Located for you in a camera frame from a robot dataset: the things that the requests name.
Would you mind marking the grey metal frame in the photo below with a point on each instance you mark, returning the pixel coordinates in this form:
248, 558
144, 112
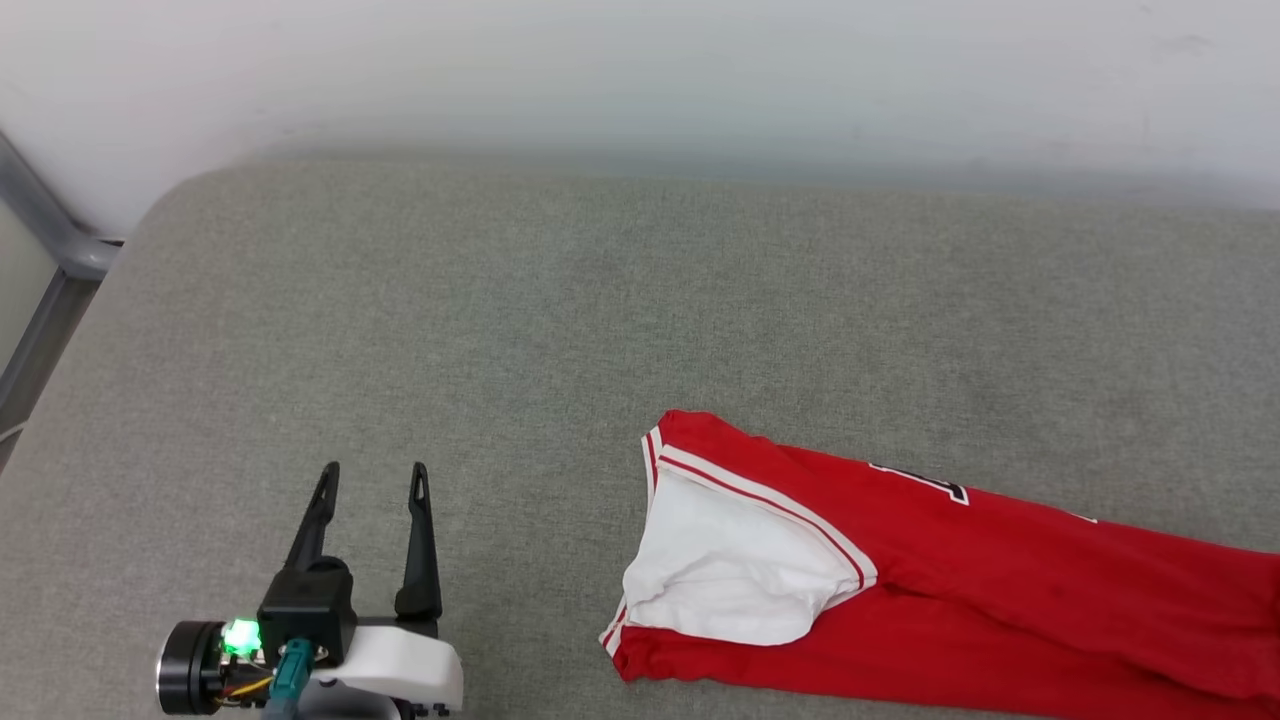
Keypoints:
50, 260

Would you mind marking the red and white jersey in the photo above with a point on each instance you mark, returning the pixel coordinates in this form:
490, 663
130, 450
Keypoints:
950, 600

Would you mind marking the left black wrist camera box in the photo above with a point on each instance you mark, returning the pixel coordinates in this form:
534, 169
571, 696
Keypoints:
310, 610

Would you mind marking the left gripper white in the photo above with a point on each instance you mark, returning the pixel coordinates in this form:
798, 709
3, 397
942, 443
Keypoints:
400, 665

